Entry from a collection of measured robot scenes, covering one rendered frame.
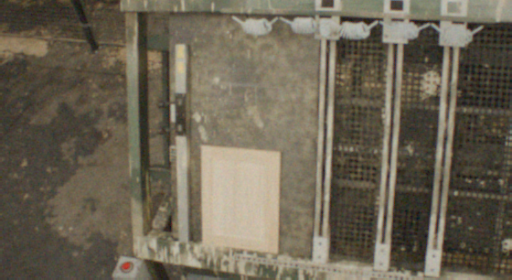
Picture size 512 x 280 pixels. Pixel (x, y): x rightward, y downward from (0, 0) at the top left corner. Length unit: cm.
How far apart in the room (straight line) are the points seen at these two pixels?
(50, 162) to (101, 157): 45
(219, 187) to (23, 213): 231
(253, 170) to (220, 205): 24
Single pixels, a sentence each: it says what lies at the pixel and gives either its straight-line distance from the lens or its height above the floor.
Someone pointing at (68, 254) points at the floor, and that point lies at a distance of 440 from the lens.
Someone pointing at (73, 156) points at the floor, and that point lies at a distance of 506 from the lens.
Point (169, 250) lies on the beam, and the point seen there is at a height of 87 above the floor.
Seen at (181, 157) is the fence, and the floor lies 126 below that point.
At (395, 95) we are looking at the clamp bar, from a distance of 252.
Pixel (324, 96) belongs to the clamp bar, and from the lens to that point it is 256.
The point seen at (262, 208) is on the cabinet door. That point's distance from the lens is 281.
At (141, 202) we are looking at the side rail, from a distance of 301.
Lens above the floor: 324
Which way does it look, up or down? 44 degrees down
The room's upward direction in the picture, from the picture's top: 12 degrees counter-clockwise
